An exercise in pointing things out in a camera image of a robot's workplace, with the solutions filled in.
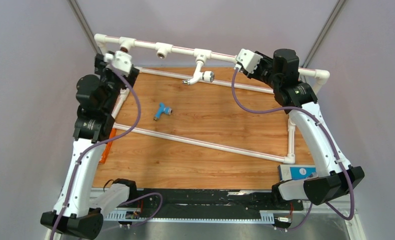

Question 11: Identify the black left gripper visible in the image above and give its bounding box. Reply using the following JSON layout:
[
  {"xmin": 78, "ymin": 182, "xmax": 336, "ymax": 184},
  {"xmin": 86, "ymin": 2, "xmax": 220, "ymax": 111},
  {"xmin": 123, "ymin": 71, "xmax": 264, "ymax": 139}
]
[{"xmin": 95, "ymin": 54, "xmax": 139, "ymax": 114}]

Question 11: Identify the white PVC pipe frame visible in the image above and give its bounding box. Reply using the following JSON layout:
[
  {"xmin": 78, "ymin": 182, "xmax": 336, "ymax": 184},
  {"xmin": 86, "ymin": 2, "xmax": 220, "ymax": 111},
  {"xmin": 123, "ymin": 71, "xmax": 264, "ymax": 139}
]
[{"xmin": 94, "ymin": 33, "xmax": 331, "ymax": 165}]

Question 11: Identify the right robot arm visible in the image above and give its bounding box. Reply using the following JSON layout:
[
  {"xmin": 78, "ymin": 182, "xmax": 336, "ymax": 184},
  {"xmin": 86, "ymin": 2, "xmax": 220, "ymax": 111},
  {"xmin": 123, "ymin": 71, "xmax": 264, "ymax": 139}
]
[{"xmin": 236, "ymin": 48, "xmax": 365, "ymax": 210}]

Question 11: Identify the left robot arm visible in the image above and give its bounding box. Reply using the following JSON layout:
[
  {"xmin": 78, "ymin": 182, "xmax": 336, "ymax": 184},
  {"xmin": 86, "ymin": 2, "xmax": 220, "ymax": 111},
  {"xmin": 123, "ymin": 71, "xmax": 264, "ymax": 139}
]
[{"xmin": 40, "ymin": 50, "xmax": 140, "ymax": 240}]

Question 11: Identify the white water faucet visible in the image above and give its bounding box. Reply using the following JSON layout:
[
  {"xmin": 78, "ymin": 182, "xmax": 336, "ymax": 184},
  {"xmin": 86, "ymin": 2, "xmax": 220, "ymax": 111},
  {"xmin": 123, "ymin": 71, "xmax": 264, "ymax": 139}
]
[{"xmin": 182, "ymin": 60, "xmax": 215, "ymax": 85}]

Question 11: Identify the blue water faucet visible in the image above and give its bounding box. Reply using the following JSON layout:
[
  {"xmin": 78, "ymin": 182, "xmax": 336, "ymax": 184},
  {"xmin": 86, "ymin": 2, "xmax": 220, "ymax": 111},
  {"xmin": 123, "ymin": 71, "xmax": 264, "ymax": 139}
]
[{"xmin": 153, "ymin": 102, "xmax": 173, "ymax": 121}]

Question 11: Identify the orange razor package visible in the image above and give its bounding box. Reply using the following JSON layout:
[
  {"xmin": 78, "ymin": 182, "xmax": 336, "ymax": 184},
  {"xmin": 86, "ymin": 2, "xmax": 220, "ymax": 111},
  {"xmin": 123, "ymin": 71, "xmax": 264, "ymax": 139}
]
[{"xmin": 99, "ymin": 128, "xmax": 117, "ymax": 164}]

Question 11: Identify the blue white box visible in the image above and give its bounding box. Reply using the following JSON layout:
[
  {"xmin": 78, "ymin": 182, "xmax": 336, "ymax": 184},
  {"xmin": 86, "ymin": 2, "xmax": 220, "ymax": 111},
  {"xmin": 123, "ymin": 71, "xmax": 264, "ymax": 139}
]
[{"xmin": 277, "ymin": 164, "xmax": 316, "ymax": 181}]

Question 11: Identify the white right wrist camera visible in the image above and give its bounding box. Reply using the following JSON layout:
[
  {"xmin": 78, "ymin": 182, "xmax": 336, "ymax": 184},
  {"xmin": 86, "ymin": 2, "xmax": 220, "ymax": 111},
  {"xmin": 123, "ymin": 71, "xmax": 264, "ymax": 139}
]
[{"xmin": 235, "ymin": 48, "xmax": 263, "ymax": 74}]

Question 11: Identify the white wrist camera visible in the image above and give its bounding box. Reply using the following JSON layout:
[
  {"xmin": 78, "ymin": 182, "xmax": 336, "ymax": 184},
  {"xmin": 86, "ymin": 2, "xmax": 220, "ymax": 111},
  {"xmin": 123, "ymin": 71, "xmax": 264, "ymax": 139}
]
[
  {"xmin": 235, "ymin": 48, "xmax": 263, "ymax": 74},
  {"xmin": 103, "ymin": 50, "xmax": 133, "ymax": 77}
]

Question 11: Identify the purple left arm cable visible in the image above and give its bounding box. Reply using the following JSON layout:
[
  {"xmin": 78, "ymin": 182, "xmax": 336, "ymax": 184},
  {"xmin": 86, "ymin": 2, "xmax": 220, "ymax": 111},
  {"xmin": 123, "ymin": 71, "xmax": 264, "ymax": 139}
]
[{"xmin": 49, "ymin": 64, "xmax": 164, "ymax": 240}]

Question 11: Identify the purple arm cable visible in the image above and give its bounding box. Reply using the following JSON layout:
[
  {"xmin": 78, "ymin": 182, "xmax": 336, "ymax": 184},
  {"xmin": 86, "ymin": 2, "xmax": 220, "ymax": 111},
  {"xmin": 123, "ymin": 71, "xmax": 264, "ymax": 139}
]
[
  {"xmin": 231, "ymin": 65, "xmax": 355, "ymax": 231},
  {"xmin": 49, "ymin": 64, "xmax": 164, "ymax": 240}
]

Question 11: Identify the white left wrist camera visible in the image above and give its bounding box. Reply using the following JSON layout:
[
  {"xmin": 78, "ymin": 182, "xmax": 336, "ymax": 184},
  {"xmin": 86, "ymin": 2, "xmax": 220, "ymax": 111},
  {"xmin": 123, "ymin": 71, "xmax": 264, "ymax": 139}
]
[{"xmin": 103, "ymin": 50, "xmax": 133, "ymax": 77}]

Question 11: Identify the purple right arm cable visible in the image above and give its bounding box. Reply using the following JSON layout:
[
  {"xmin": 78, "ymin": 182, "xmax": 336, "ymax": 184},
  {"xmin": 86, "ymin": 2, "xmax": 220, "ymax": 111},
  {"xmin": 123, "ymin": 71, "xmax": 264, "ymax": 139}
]
[{"xmin": 231, "ymin": 65, "xmax": 355, "ymax": 231}]

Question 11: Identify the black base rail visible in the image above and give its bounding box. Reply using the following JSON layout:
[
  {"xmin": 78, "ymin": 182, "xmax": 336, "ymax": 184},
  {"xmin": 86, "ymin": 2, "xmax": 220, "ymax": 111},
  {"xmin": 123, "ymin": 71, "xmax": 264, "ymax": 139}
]
[{"xmin": 127, "ymin": 188, "xmax": 304, "ymax": 220}]

